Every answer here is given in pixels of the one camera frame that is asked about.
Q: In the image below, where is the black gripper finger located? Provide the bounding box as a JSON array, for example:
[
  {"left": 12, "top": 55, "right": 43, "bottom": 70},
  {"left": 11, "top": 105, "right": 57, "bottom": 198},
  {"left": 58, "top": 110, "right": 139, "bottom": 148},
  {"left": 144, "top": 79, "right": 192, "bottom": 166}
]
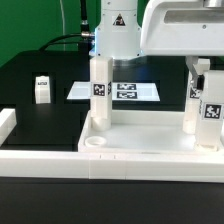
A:
[{"left": 185, "top": 56, "right": 204, "bottom": 90}]

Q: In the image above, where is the white desk top tray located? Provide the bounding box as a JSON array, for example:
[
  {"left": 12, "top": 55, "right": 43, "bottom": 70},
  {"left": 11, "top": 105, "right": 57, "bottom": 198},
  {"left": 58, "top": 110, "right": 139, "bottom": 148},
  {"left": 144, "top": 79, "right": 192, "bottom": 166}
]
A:
[{"left": 78, "top": 110, "right": 224, "bottom": 154}]

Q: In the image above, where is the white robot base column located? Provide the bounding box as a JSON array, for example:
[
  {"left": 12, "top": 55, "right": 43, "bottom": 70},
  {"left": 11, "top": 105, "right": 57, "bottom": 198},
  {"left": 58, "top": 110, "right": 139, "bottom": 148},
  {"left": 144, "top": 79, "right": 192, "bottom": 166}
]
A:
[{"left": 90, "top": 0, "right": 142, "bottom": 60}]

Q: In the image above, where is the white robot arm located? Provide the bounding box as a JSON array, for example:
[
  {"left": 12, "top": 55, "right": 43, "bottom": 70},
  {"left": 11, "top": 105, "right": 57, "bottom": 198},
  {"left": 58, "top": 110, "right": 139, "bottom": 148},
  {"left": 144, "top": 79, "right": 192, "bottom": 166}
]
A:
[{"left": 140, "top": 0, "right": 224, "bottom": 86}]

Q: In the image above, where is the fiducial marker sheet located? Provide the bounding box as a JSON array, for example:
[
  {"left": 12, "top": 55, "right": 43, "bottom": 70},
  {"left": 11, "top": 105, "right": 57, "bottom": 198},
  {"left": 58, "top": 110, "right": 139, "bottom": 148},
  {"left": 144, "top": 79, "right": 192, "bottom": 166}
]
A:
[{"left": 67, "top": 82, "right": 160, "bottom": 102}]

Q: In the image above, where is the white U-shaped boundary fence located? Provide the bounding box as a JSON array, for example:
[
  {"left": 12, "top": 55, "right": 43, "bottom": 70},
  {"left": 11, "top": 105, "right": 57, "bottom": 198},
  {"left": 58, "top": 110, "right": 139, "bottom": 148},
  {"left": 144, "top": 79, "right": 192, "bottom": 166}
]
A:
[{"left": 0, "top": 108, "right": 224, "bottom": 184}]

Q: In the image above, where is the black cable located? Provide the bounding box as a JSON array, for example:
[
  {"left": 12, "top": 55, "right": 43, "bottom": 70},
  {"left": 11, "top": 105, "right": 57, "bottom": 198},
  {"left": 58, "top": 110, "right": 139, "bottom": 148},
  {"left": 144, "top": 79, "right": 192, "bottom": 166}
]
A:
[{"left": 38, "top": 0, "right": 98, "bottom": 52}]

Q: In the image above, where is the white cable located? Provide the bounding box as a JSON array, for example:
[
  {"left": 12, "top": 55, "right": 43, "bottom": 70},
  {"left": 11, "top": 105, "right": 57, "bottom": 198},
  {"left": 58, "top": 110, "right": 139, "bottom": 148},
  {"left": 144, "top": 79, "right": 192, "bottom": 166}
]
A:
[{"left": 59, "top": 0, "right": 65, "bottom": 35}]

